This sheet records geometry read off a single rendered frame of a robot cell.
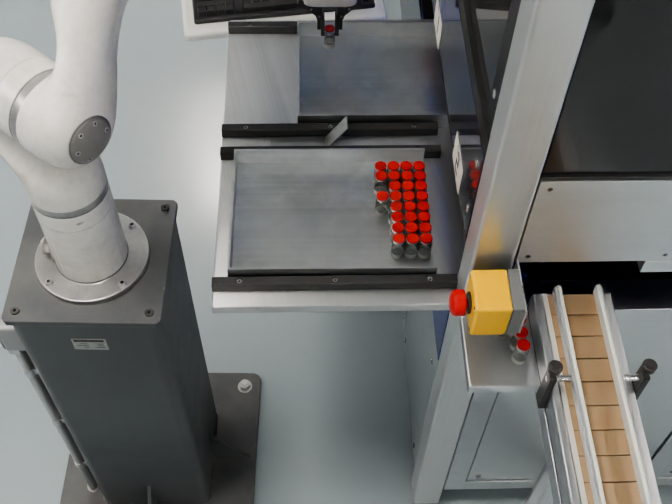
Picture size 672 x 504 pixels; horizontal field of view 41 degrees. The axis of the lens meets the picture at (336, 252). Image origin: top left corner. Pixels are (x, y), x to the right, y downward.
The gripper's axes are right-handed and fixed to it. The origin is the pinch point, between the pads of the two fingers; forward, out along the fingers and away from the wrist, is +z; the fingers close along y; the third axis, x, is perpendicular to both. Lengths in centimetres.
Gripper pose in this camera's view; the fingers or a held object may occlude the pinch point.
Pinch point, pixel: (329, 23)
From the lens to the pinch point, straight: 178.0
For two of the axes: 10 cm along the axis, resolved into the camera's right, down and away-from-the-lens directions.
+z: -0.2, 5.8, 8.1
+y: -10.0, 0.1, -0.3
